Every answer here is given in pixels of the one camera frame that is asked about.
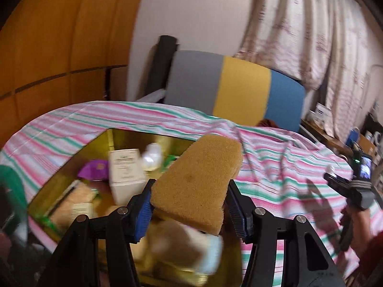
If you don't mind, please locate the cardboard box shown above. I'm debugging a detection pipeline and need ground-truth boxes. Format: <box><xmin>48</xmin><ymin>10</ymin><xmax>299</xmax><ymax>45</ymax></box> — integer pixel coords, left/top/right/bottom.
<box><xmin>359</xmin><ymin>133</ymin><xmax>377</xmax><ymax>154</ymax></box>

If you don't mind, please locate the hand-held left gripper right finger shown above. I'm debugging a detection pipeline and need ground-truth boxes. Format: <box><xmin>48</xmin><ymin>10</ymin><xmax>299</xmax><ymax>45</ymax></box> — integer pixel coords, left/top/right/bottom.
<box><xmin>227</xmin><ymin>179</ymin><xmax>346</xmax><ymax>287</ymax></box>

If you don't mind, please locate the white printed box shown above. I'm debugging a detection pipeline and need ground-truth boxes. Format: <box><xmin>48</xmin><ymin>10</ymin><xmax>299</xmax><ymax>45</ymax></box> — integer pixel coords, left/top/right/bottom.
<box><xmin>313</xmin><ymin>102</ymin><xmax>332</xmax><ymax>126</ymax></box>

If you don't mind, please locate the pale grey armrest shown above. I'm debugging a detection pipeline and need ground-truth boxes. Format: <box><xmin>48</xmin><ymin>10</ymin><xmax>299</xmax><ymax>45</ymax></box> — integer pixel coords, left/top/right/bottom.
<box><xmin>135</xmin><ymin>89</ymin><xmax>166</xmax><ymax>102</ymax></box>

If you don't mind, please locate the gold metal tin box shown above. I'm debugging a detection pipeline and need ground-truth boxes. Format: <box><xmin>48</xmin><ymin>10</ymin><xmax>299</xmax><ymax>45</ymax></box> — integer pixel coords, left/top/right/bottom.
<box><xmin>26</xmin><ymin>128</ymin><xmax>243</xmax><ymax>287</ymax></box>

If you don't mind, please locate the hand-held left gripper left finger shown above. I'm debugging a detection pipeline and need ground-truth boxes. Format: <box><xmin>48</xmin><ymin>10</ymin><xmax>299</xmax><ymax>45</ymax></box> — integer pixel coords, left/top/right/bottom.
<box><xmin>45</xmin><ymin>179</ymin><xmax>156</xmax><ymax>287</ymax></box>

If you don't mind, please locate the wooden wardrobe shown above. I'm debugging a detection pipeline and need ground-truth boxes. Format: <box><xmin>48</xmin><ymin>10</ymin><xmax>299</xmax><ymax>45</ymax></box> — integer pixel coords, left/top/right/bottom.
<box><xmin>0</xmin><ymin>0</ymin><xmax>150</xmax><ymax>148</ymax></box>

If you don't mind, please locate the green glass side table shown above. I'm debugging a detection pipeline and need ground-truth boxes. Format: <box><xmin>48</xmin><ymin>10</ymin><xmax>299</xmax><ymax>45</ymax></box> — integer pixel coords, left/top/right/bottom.
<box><xmin>0</xmin><ymin>164</ymin><xmax>29</xmax><ymax>234</ymax></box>

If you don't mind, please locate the blue paper bag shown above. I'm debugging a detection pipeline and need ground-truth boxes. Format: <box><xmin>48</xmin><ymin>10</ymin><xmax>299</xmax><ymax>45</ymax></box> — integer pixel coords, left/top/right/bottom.
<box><xmin>347</xmin><ymin>128</ymin><xmax>361</xmax><ymax>147</ymax></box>

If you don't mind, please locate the pale patterned curtain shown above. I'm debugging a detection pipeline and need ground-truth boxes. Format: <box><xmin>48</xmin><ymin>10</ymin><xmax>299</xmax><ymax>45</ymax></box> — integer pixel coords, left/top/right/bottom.
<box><xmin>233</xmin><ymin>0</ymin><xmax>383</xmax><ymax>144</ymax></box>

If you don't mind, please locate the wooden side shelf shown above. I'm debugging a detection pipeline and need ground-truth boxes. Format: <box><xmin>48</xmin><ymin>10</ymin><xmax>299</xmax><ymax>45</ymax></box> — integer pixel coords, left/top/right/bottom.
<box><xmin>301</xmin><ymin>119</ymin><xmax>354</xmax><ymax>156</ymax></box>

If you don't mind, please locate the tall white carton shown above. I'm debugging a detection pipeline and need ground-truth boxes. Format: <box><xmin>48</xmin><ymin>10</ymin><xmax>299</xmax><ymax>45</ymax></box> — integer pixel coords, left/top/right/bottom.
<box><xmin>108</xmin><ymin>149</ymin><xmax>148</xmax><ymax>205</ymax></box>

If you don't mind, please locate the grey yellow blue chair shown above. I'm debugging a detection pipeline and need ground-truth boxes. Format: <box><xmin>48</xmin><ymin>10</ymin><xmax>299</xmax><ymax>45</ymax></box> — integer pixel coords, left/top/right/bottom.
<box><xmin>164</xmin><ymin>50</ymin><xmax>306</xmax><ymax>132</ymax></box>

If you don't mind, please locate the black rolled mat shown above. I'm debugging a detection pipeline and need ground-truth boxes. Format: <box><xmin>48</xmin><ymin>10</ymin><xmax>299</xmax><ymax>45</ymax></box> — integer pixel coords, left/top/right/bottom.
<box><xmin>146</xmin><ymin>35</ymin><xmax>180</xmax><ymax>96</ymax></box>

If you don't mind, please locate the small white labelled box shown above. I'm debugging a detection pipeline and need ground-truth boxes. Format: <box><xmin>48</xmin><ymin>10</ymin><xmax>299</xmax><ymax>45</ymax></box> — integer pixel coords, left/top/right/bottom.
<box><xmin>71</xmin><ymin>203</ymin><xmax>94</xmax><ymax>222</ymax></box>

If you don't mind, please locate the purple snack packet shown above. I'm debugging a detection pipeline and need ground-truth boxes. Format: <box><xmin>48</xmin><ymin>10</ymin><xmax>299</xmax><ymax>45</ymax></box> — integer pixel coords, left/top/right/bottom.
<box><xmin>77</xmin><ymin>160</ymin><xmax>110</xmax><ymax>181</ymax></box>

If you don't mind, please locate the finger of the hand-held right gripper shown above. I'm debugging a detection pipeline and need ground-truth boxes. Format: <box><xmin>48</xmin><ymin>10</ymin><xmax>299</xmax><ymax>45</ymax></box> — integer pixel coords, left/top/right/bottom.
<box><xmin>324</xmin><ymin>172</ymin><xmax>352</xmax><ymax>193</ymax></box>

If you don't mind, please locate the striped pink green tablecloth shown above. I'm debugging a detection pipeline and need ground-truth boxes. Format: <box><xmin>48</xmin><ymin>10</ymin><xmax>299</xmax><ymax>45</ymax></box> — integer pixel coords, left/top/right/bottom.
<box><xmin>0</xmin><ymin>101</ymin><xmax>374</xmax><ymax>281</ymax></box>

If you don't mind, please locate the person's right hand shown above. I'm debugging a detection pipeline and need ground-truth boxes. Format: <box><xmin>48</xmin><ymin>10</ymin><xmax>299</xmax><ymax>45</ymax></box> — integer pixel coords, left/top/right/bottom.
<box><xmin>339</xmin><ymin>207</ymin><xmax>382</xmax><ymax>254</ymax></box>

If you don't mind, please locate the dark red cloth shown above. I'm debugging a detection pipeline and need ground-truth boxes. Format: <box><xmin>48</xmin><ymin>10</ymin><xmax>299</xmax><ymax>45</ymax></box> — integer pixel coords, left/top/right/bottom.
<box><xmin>258</xmin><ymin>119</ymin><xmax>283</xmax><ymax>129</ymax></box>

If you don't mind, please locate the white round object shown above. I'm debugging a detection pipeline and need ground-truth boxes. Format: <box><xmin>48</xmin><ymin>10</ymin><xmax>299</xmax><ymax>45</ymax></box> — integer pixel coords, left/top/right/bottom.
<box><xmin>141</xmin><ymin>143</ymin><xmax>163</xmax><ymax>171</ymax></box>

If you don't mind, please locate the clear cracker packet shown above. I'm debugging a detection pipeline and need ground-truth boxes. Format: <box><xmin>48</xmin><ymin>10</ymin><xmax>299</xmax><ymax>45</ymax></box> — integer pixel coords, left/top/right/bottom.
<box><xmin>48</xmin><ymin>179</ymin><xmax>99</xmax><ymax>225</ymax></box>

